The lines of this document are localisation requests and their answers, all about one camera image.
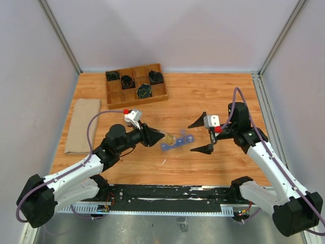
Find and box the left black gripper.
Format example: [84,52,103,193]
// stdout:
[116,120,165,154]

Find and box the clear jar of yellow pills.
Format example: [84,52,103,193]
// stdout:
[160,130,176,146]

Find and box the blue weekly pill organizer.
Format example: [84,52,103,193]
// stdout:
[160,129,195,151]

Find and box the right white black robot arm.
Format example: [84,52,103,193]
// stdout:
[190,102,324,237]

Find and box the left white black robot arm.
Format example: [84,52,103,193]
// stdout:
[16,124,164,228]

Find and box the wooden compartment tray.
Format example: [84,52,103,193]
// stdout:
[105,63,169,109]

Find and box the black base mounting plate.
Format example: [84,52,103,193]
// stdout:
[78,183,262,211]

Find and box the folded beige cloth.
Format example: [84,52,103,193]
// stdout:
[64,99,101,155]

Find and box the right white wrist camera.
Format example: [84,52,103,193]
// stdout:
[203,115,220,129]

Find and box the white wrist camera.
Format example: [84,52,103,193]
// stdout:
[203,115,220,129]
[123,109,142,129]

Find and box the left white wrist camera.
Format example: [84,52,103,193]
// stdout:
[123,109,142,129]

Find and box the grey slotted cable duct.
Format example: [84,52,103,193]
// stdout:
[58,203,235,217]

